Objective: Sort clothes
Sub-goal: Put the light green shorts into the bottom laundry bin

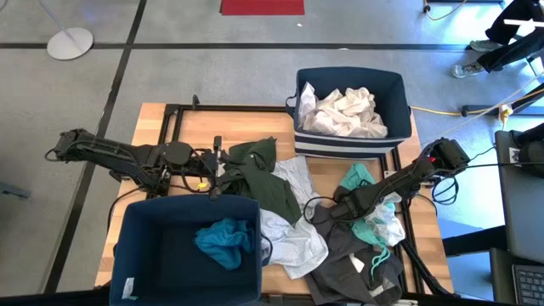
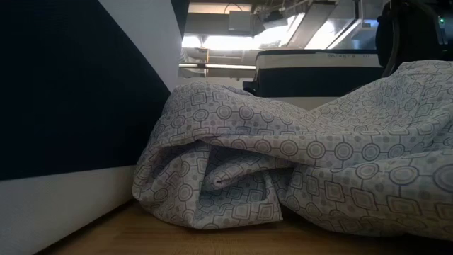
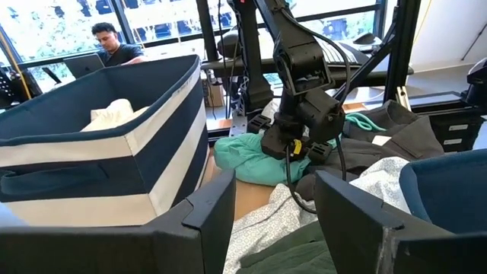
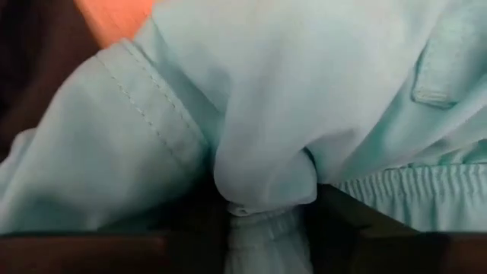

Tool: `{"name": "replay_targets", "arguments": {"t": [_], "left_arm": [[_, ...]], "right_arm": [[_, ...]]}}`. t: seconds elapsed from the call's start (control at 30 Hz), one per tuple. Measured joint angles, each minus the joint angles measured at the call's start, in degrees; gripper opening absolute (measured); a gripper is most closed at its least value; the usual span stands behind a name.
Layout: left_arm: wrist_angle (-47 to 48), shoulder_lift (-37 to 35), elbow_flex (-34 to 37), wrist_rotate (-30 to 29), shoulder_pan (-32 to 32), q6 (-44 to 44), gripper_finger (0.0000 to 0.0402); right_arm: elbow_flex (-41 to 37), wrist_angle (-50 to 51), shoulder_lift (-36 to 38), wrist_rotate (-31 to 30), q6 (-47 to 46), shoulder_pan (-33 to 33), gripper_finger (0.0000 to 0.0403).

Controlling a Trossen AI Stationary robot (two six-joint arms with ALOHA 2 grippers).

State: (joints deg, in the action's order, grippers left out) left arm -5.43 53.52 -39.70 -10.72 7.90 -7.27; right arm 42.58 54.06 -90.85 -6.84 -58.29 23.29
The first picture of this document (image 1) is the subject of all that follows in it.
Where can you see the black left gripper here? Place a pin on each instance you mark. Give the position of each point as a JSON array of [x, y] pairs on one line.
[[204, 168]]

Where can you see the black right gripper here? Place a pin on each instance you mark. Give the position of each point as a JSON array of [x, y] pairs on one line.
[[346, 206]]

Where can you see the dark green garment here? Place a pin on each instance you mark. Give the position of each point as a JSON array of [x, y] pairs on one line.
[[263, 187]]

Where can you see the light patterned shirt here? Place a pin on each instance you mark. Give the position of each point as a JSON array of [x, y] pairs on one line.
[[297, 251]]

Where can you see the dark grey garment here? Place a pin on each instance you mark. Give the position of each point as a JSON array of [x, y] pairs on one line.
[[340, 276]]

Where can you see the teal blue garment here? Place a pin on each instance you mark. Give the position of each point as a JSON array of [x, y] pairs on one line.
[[225, 242]]

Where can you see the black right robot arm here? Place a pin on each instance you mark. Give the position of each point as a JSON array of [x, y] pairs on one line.
[[408, 178]]

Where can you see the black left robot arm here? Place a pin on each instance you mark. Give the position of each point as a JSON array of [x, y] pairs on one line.
[[119, 155]]

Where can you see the navy striped bin with tag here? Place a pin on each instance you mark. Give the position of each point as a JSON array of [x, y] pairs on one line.
[[161, 251]]

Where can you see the navy white striped fabric bin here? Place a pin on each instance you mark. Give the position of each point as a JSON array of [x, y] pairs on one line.
[[395, 110]]

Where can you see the red floor mat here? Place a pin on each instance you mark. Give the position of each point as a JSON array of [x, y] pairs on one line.
[[262, 7]]

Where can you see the black stand leg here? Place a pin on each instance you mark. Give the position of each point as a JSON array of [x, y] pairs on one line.
[[489, 109]]

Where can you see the grey desk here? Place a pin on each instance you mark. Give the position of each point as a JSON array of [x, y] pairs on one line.
[[520, 204]]

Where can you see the white power plug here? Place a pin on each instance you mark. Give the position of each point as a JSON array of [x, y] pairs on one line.
[[506, 114]]

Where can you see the black laptop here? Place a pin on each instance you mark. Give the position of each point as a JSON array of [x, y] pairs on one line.
[[520, 280]]

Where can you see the black bag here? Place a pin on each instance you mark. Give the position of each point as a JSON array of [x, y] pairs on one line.
[[533, 153]]

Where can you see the white round stand base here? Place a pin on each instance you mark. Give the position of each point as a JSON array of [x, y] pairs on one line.
[[70, 42]]

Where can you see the person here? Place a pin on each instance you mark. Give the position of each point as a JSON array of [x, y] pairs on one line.
[[506, 51]]

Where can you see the black metal table frame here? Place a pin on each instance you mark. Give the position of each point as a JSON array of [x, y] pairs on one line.
[[238, 108]]

